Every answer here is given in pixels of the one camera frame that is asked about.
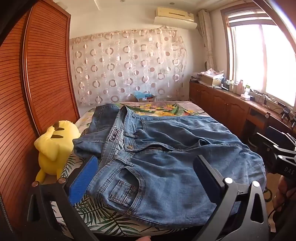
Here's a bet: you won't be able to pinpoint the yellow plush toy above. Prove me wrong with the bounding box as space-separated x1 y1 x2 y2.
34 120 81 181

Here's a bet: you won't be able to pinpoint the wooden-framed window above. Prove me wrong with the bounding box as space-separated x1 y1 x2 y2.
221 0 296 107

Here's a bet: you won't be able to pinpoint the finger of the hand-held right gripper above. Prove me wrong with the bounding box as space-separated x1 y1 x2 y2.
256 133 296 163

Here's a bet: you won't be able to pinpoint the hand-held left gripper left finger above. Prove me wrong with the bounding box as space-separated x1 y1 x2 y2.
26 155 100 241

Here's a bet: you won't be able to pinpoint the long wooden cabinet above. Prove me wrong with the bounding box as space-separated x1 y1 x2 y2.
189 80 296 149

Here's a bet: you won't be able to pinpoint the cardboard box with papers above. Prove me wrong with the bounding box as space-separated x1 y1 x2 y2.
200 68 225 87

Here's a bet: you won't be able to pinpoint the beige window drape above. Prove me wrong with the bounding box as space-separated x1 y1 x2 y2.
198 9 216 71

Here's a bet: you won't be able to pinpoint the person's right hand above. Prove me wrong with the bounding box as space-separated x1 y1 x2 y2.
273 177 294 209

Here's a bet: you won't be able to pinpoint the cardboard box with blue cloth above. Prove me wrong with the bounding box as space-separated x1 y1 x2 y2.
134 91 155 102

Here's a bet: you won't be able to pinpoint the blue denim pants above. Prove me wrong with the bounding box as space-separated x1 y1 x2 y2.
73 104 266 226

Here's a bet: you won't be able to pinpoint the cream wall air conditioner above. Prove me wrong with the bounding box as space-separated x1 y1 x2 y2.
154 6 197 30

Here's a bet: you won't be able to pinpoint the floral blanket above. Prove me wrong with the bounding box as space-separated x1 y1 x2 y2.
79 101 208 130

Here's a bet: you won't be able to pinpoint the circle-patterned sheer curtain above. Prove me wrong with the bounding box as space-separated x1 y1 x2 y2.
70 27 186 106

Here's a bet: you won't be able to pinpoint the wooden slatted wardrobe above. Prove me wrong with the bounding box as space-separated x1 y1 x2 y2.
0 0 80 232

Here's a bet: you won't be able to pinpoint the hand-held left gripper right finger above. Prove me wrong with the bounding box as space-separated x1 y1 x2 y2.
193 155 270 241

